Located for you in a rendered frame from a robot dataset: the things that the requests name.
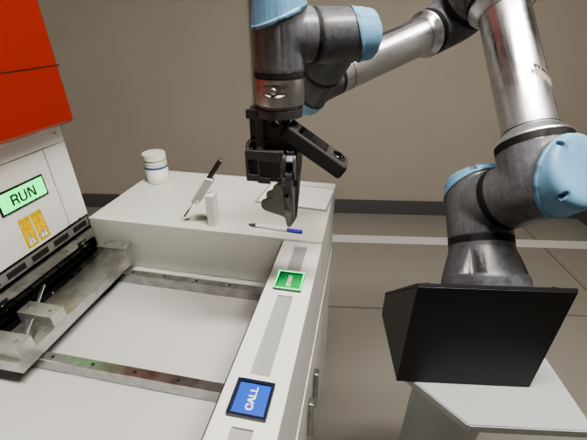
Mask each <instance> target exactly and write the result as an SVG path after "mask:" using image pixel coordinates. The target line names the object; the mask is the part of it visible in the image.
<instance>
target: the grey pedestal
mask: <svg viewBox="0 0 587 440"><path fill-rule="evenodd" d="M406 383H408V384H409V385H410V386H411V387H412V388H411V394H410V397H409V401H408V404H407V408H406V411H405V415H404V420H403V424H402V428H401V431H400V435H399V438H398V440H476V439H477V436H478V435H479V433H480V432H484V433H501V434H518V435H536V436H553V437H587V419H586V417H585V416H584V414H583V412H582V411H581V410H580V408H579V407H578V406H577V404H576V402H575V401H574V399H573V398H572V397H571V395H570V393H569V392H568V390H567V389H566V388H565V387H564V385H563V383H562V382H561V380H560V379H559V377H558V376H557V374H556V373H555V371H554V370H553V368H552V367H551V366H550V365H549V363H548V361H547V360H546V358H544V360H543V362H542V364H541V366H540V367H539V369H538V371H537V373H536V375H535V378H534V380H533V381H532V383H531V385H530V387H514V386H494V385H476V384H457V383H438V382H406Z"/></svg>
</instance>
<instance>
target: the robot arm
mask: <svg viewBox="0 0 587 440"><path fill-rule="evenodd" d="M536 1H537V0H433V1H432V3H431V4H430V5H429V6H427V7H426V8H425V9H423V10H421V11H419V12H417V13H416V14H415V15H414V16H413V17H412V18H411V20H410V21H408V22H406V23H404V24H400V25H398V26H396V27H393V28H391V29H389V30H387V31H383V27H382V23H381V21H380V20H381V18H380V17H379V15H378V14H377V12H376V11H375V10H373V9H371V8H367V7H362V6H354V5H349V6H312V5H307V1H306V0H252V6H251V30H252V49H253V66H254V85H255V99H256V104H257V105H251V106H250V109H248V108H247V109H246V110H245V117H246V118H247V119H249V121H250V135H251V139H250V140H249V141H251V142H250V143H249V141H247V142H248V147H247V143H246V145H245V168H246V180H247V181H253V182H258V183H265V184H270V183H271V182H278V183H276V184H274V186H273V189H271V190H269V191H267V193H266V199H263V200H262V201H261V207H262V209H263V210H266V211H269V212H272V213H274V214H277V215H280V216H283V217H284V218H285V219H286V223H287V227H291V226H292V224H293V223H294V221H295V219H296V217H297V211H298V204H299V194H300V172H301V166H302V155H305V156H306V157H307V158H308V159H309V160H311V161H312V162H314V163H316V164H317V165H318V166H320V167H321V168H323V169H324V170H326V171H327V172H329V174H331V175H332V176H334V177H335V178H340V177H341V176H342V175H343V173H344V172H345V171H346V170H347V166H348V162H349V159H348V158H347V157H346V156H345V155H343V154H342V153H341V152H339V151H337V150H336V149H334V148H333V147H331V146H330V145H329V144H327V143H326V142H325V141H324V140H322V139H321V138H319V137H318V136H317V135H315V134H313V133H312V132H311V131H309V130H308V129H306V128H305V127H303V126H302V125H301V124H300V123H299V122H297V121H296V120H295V119H298V118H300V117H302V116H303V115H313V114H315V113H318V112H319V110H320V109H322V108H323V107H324V105H325V102H327V101H328V100H331V99H333V98H334V97H336V96H338V95H340V94H343V93H345V92H347V91H349V90H351V89H353V88H355V87H358V86H360V85H362V84H364V83H366V82H368V81H370V80H372V79H375V78H377V77H379V76H381V75H383V74H385V73H387V72H389V71H392V70H394V69H396V68H398V67H399V66H401V65H404V64H406V63H409V62H411V61H412V60H414V59H416V58H419V57H420V58H430V57H432V56H434V55H436V54H438V53H441V52H443V51H445V50H447V49H449V48H451V47H453V46H455V45H457V44H458V43H460V42H462V41H464V40H466V39H467V38H469V37H471V36H472V35H473V34H474V33H476V32H477V31H480V36H481V41H482V45H483V50H484V54H485V59H486V63H487V71H488V76H489V80H490V85H491V89H492V94H493V98H494V106H495V111H496V115H497V120H498V124H499V129H500V133H501V139H500V141H499V142H498V143H497V144H496V146H495V147H494V158H495V163H496V164H494V163H482V164H477V165H475V166H474V167H467V168H463V169H461V170H459V171H457V172H456V173H454V174H453V175H451V176H450V177H449V178H448V179H447V181H446V183H445V194H444V205H445V219H446V230H447V241H448V255H447V259H446V262H445V268H444V270H443V274H442V278H441V284H452V285H503V286H528V287H533V280H532V278H531V276H529V274H528V270H527V268H526V266H525V264H524V263H523V261H522V259H521V256H520V254H519V252H518V250H517V248H516V242H515V234H514V229H518V228H521V227H525V226H529V225H532V224H536V223H543V222H547V221H550V220H554V219H563V218H566V217H569V216H571V215H573V214H576V213H579V212H582V211H585V210H587V135H584V134H580V133H577V131H576V129H575V128H574V127H573V126H570V125H567V124H565V123H562V122H561V118H560V114H559V111H558V107H557V104H556V97H555V94H554V90H553V86H552V82H551V78H550V75H549V68H548V65H547V61H546V58H545V54H544V50H543V47H542V41H541V37H540V32H539V29H538V25H537V22H536V18H535V12H534V8H533V6H534V4H535V2H536ZM290 120H292V121H291V122H290ZM276 121H278V122H279V124H278V123H277V122H276ZM251 148H252V149H251Z"/></svg>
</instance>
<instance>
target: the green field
mask: <svg viewBox="0 0 587 440"><path fill-rule="evenodd" d="M45 193H47V191H46V188H45V185H44V182H43V180H42V177H41V176H40V177H38V178H36V179H34V180H32V181H30V182H28V183H26V184H23V185H21V186H19V187H17V188H15V189H13V190H11V191H8V192H6V193H4V194H2V195H0V207H1V209H2V212H3V214H4V215H6V214H8V213H10V212H12V211H13V210H15V209H17V208H19V207H21V206H23V205H25V204H27V203H28V202H30V201H32V200H34V199H36V198H38V197H40V196H42V195H43V194H45Z"/></svg>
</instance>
